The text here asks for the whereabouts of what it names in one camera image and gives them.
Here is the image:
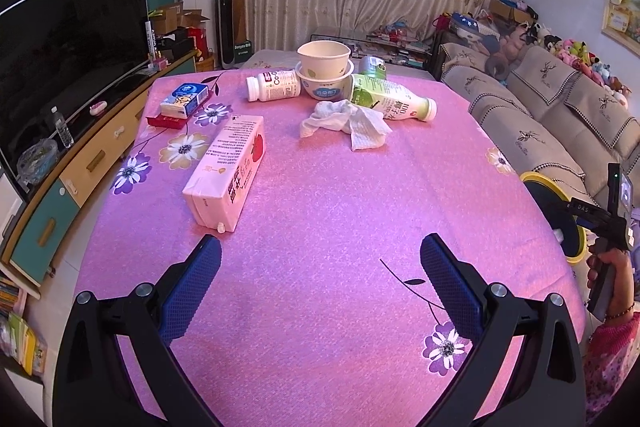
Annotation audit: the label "low glass table with books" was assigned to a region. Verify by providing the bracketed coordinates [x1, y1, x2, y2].
[312, 27, 436, 65]

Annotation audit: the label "teal and wood television cabinet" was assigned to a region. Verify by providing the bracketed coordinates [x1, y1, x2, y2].
[0, 49, 201, 300]

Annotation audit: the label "row of plush toys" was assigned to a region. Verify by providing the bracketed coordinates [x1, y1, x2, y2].
[520, 22, 633, 100]

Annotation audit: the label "framed wall picture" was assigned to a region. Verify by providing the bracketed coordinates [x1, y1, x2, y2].
[602, 0, 640, 42]

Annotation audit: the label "green and white plastic bottle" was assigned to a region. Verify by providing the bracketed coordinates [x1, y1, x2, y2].
[350, 74, 438, 122]

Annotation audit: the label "pink drink carton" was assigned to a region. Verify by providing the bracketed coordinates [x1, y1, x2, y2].
[182, 114, 266, 233]

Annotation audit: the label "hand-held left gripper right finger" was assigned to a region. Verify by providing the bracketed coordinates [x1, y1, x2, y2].
[420, 233, 587, 427]

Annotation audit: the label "green drink can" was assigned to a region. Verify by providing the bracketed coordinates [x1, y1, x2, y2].
[359, 55, 388, 78]

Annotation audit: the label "white supplement bottle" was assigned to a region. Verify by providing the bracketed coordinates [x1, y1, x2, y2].
[245, 69, 302, 102]

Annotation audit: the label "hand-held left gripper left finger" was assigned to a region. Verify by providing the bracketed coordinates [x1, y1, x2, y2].
[52, 234, 223, 427]

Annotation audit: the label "cream paper cup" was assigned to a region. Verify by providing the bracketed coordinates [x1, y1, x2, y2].
[297, 40, 352, 78]

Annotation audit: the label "clear water bottle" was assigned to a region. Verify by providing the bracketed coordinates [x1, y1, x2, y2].
[50, 107, 75, 149]

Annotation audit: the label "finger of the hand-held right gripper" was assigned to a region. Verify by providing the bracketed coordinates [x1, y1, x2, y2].
[565, 197, 608, 228]

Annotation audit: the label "white tissue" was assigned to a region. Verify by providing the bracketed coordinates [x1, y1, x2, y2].
[299, 100, 394, 152]

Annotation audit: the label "pink floral tablecloth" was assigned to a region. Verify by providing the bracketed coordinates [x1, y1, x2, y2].
[75, 69, 588, 427]

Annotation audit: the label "red box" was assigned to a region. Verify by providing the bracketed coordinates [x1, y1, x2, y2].
[187, 27, 211, 60]

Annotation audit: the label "person's right forearm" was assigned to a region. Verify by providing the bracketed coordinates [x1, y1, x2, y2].
[582, 312, 640, 413]

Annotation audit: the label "black tower fan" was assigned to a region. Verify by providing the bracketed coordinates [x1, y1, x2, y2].
[214, 0, 236, 70]

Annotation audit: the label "white bowl with blue label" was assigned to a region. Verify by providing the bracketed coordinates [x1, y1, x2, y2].
[295, 59, 355, 101]

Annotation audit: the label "flat red pack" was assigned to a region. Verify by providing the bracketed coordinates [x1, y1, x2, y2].
[146, 99, 211, 128]

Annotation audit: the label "beige sofa with deer covers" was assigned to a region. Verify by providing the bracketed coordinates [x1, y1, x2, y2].
[430, 42, 640, 228]

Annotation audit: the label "white plastic drawer unit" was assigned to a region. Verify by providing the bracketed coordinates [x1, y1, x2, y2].
[0, 167, 26, 243]

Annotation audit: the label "grey neck pillow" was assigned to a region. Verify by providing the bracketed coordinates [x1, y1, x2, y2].
[485, 52, 510, 80]

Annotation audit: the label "large black television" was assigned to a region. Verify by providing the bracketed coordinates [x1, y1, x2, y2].
[0, 0, 151, 202]

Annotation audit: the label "blue tissue pack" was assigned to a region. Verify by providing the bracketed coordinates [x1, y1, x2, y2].
[160, 82, 209, 118]

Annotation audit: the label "open cardboard boxes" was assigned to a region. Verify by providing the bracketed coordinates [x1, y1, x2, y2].
[147, 2, 211, 38]

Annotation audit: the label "pile of books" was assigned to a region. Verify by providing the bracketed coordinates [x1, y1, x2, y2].
[0, 277, 48, 375]

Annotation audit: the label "person's right hand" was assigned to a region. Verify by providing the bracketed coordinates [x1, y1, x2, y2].
[586, 248, 636, 319]

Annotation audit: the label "blue star plush pillow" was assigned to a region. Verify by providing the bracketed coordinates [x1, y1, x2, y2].
[449, 12, 501, 50]

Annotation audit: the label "black box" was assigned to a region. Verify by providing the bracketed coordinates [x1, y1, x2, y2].
[157, 36, 196, 60]

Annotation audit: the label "red bead bracelet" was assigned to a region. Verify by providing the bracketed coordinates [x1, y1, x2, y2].
[604, 302, 636, 321]

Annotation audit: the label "glass ashtray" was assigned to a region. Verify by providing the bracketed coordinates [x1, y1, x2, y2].
[16, 138, 58, 185]

